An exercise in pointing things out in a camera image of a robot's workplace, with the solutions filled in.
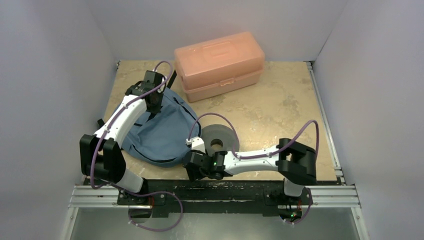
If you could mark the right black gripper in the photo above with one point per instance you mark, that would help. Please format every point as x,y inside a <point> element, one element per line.
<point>192,162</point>

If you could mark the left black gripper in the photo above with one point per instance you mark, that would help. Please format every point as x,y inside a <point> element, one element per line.
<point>157,108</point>

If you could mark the blue student backpack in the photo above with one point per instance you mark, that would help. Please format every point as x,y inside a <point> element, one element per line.
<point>160,139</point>

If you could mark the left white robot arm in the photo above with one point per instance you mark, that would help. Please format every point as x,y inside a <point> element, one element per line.
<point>100,153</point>

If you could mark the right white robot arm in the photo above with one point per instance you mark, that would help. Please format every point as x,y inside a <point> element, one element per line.
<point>293,160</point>

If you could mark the pink plastic storage box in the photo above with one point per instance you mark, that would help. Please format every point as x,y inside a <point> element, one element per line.
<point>219,66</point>

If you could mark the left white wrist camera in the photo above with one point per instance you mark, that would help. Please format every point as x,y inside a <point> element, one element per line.
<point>162,85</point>

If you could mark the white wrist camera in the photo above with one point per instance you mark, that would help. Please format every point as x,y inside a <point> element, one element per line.
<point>196,143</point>
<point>162,85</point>

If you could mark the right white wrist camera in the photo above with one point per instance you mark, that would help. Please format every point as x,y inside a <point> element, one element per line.
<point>196,143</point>

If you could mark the black aluminium base frame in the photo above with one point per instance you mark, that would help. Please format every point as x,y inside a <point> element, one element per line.
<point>218,197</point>

